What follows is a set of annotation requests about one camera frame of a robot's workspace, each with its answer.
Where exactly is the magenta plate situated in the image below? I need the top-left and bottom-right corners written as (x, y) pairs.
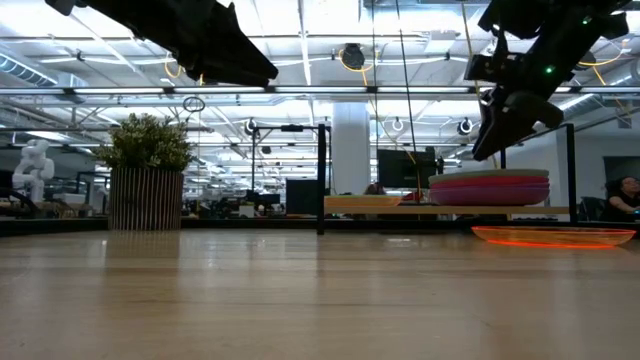
top-left (428, 175), bottom-right (551, 191)

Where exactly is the white building column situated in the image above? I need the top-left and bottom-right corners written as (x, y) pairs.
top-left (332, 102), bottom-right (372, 196)

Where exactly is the black monitor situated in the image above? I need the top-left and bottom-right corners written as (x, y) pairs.
top-left (377, 148), bottom-right (440, 190)

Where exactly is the black metal rig frame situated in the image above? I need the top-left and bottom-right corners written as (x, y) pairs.
top-left (0, 215), bottom-right (640, 237)

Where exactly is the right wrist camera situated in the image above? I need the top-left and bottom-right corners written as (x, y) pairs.
top-left (464, 52), bottom-right (506, 84)

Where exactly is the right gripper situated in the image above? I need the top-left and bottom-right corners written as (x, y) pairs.
top-left (471, 53), bottom-right (572, 162)

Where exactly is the black gantry frame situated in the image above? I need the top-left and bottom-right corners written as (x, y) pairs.
top-left (249, 123), bottom-right (331, 211)

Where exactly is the black cable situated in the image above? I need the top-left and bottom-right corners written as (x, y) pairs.
top-left (394, 0), bottom-right (422, 194)

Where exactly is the wooden shelf black frame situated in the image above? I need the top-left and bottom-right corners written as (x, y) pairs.
top-left (316, 123), bottom-right (578, 236)

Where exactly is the orange transparent plate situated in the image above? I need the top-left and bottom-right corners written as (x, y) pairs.
top-left (470, 225), bottom-right (637, 250)

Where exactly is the white robot figurine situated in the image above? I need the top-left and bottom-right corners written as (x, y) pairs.
top-left (10, 138), bottom-right (56, 204)

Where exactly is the potted plant striped pot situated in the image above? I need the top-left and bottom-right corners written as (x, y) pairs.
top-left (93, 112), bottom-right (196, 232)

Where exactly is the black equipment case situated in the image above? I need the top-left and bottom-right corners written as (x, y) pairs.
top-left (285, 178), bottom-right (321, 216)

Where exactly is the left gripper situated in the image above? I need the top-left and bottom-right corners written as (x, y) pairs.
top-left (118, 0), bottom-right (280, 88)

